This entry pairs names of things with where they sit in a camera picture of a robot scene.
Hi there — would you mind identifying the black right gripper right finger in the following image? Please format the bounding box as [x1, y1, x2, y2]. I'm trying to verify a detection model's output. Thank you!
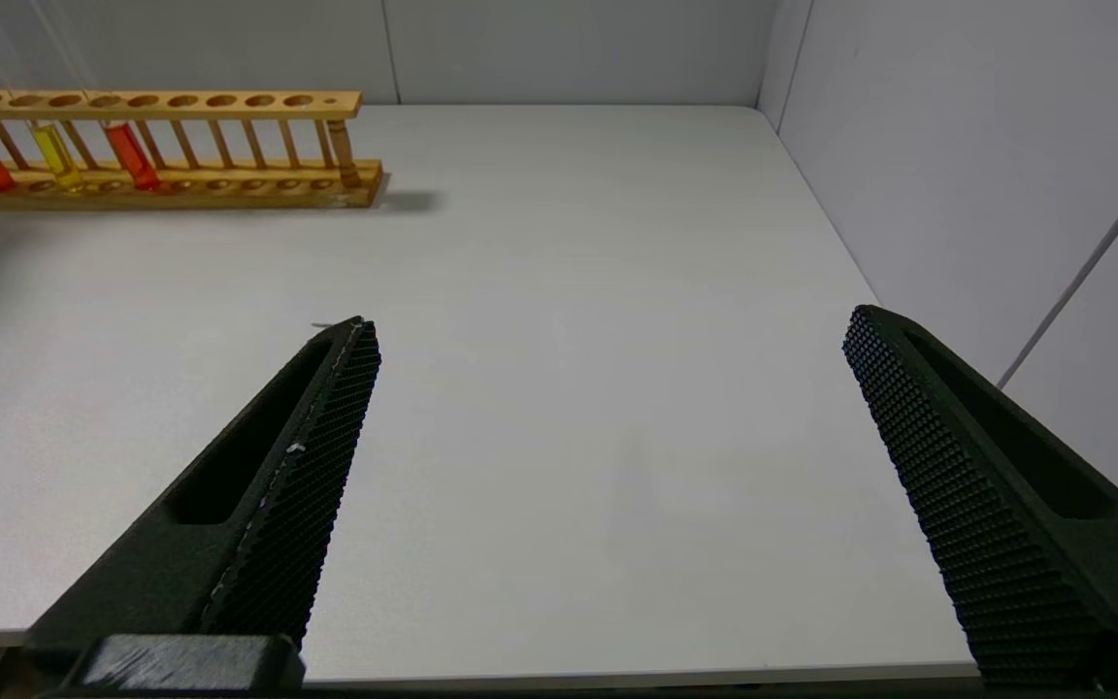
[842, 304, 1118, 690]

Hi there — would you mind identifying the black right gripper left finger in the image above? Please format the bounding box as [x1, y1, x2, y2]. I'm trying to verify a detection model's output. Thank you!
[20, 316, 383, 681]

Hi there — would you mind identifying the test tube with orange-red pigment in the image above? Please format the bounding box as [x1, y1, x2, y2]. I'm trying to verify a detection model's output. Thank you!
[30, 0, 161, 191]

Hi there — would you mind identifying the test tube with yellow pigment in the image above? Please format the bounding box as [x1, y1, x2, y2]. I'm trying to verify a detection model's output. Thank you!
[0, 0, 85, 191]

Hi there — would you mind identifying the wooden test tube rack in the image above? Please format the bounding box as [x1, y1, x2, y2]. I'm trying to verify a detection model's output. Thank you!
[0, 90, 384, 211]

